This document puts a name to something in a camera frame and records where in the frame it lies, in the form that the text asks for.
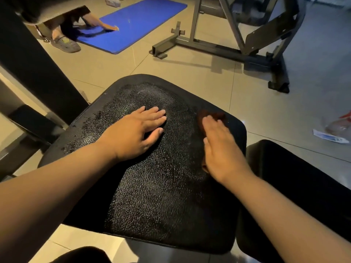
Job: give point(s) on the smooth black bench pad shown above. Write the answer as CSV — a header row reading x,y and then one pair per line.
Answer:
x,y
301,172

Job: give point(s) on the black foot plate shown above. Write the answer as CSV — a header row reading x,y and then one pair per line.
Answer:
x,y
35,123

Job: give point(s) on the person's right thumb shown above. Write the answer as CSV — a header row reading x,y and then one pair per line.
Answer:
x,y
207,152

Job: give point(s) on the person's left hand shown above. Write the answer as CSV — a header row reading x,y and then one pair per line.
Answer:
x,y
131,136

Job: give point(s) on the person's leg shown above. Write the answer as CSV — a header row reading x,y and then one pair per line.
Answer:
x,y
82,256

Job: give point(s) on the blue exercise mat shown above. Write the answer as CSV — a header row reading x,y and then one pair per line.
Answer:
x,y
139,21

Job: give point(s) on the person's left forearm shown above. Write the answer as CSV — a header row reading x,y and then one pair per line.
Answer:
x,y
54,194

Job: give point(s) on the grey metal gym frame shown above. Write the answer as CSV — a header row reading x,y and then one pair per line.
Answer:
x,y
246,43

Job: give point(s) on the person's left little finger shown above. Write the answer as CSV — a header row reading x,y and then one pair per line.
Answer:
x,y
135,112

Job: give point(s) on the person's left middle finger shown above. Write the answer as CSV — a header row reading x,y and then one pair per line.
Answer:
x,y
156,115

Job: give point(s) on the black machine upright frame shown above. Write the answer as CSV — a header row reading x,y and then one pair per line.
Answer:
x,y
35,62

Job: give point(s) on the black textured seat pad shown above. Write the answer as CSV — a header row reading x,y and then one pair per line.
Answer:
x,y
164,194

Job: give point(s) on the person's right forearm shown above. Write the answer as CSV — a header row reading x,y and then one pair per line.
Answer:
x,y
288,221

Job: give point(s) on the person's left thumb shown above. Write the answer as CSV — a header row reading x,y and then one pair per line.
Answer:
x,y
155,138

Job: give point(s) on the clear plastic bottle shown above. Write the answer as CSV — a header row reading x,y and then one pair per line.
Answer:
x,y
338,125

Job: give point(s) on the dark machine cushion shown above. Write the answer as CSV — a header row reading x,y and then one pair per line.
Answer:
x,y
52,8

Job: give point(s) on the grey block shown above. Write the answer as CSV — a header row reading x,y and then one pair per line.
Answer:
x,y
113,1

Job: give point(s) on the white and blue wrapper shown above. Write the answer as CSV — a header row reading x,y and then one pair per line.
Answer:
x,y
327,136

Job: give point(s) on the brown cleaning cloth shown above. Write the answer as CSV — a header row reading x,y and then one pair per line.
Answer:
x,y
212,114

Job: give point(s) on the person's right hand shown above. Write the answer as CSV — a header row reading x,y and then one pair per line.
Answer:
x,y
222,153

